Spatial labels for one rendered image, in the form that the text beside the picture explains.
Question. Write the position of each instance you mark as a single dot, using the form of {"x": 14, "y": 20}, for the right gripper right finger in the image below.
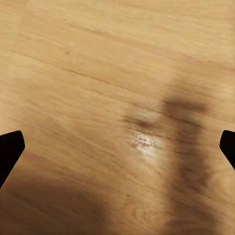
{"x": 227, "y": 146}

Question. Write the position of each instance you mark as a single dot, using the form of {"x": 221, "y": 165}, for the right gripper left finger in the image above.
{"x": 11, "y": 147}

